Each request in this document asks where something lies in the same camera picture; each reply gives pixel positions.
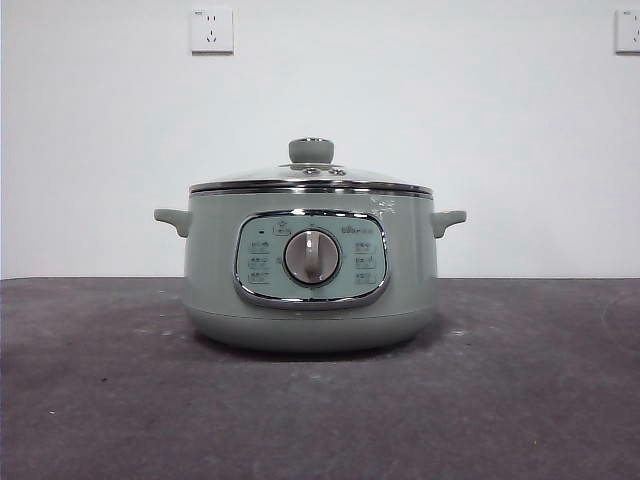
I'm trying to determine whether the glass lid with green knob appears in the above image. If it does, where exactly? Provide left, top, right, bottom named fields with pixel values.
left=189, top=136, right=432, bottom=196

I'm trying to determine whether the pale green electric cooking pot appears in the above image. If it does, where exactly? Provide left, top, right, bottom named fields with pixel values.
left=153, top=188, right=469, bottom=352

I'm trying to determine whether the white wall power socket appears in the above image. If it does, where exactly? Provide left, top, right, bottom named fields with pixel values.
left=188, top=8, right=235, bottom=57
left=614, top=8, right=640, bottom=55

